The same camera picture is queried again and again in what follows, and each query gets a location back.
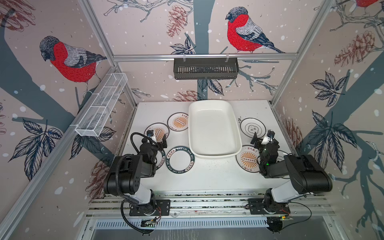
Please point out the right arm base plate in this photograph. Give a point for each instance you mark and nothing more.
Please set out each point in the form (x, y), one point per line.
(258, 207)

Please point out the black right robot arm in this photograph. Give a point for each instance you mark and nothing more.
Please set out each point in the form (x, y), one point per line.
(306, 176)

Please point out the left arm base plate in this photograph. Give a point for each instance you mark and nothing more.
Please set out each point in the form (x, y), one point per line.
(156, 208)

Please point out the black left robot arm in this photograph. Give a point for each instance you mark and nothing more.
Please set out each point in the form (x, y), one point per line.
(125, 174)

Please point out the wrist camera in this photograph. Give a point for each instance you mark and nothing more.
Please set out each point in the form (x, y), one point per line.
(269, 137)
(150, 134)

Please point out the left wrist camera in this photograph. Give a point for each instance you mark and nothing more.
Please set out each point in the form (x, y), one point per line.
(150, 134)

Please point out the green ring plate outer left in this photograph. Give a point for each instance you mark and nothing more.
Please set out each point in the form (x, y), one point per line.
(160, 158)

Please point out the orange sunburst plate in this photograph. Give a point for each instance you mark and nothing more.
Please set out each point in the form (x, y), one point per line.
(161, 131)
(248, 159)
(178, 122)

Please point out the black hanging wire basket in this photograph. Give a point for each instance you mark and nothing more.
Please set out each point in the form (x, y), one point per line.
(206, 68)

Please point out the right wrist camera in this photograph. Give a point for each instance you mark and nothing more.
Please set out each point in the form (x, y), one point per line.
(269, 137)

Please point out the green ring plate inner left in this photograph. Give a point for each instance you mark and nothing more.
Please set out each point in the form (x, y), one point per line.
(180, 160)

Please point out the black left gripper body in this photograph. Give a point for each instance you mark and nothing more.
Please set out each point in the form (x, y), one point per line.
(157, 141)

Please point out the green ring plate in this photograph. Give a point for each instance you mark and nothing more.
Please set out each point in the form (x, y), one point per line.
(160, 158)
(180, 160)

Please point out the white mesh wall shelf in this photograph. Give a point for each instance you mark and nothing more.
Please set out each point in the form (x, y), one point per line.
(95, 118)

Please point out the aluminium frame top bar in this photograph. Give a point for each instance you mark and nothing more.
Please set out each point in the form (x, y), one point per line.
(154, 58)

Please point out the white plastic bin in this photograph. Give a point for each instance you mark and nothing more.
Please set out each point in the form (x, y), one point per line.
(213, 130)

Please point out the white clover plate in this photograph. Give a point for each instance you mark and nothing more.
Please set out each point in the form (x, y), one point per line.
(281, 155)
(252, 126)

